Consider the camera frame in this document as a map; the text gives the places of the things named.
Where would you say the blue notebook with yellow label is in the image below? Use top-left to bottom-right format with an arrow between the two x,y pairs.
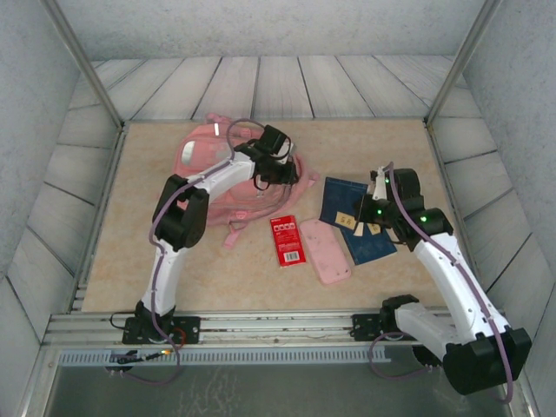
340,221 -> 399,267
319,175 -> 370,232

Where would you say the pink pencil case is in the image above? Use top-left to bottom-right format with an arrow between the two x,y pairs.
299,218 -> 352,287

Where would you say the pink student backpack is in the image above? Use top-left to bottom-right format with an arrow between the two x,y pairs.
173,111 -> 321,249

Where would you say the red card pack with barcode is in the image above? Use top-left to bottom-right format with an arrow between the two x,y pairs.
269,214 -> 308,268

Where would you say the grey metal sheet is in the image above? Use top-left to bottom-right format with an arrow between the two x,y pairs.
43,345 -> 526,417

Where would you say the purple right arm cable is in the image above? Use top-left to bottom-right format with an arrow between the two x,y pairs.
367,161 -> 518,403

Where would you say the aluminium side rail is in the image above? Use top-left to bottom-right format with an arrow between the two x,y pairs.
69,123 -> 128,312
424,122 -> 487,308

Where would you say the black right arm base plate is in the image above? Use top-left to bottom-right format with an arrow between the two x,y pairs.
350,312 -> 392,342

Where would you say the long aluminium mounting rail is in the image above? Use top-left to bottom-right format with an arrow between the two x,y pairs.
43,308 -> 512,348

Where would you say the aluminium frame post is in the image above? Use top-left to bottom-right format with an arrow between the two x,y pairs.
41,0 -> 125,129
425,0 -> 503,127

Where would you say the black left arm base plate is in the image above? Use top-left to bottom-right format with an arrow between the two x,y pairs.
122,315 -> 202,345

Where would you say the white slotted cable duct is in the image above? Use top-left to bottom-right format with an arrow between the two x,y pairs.
57,349 -> 392,366

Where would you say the thin black wire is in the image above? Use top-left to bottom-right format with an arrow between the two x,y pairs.
110,310 -> 140,334

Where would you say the small black wired connector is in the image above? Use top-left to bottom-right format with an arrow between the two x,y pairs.
108,349 -> 173,364

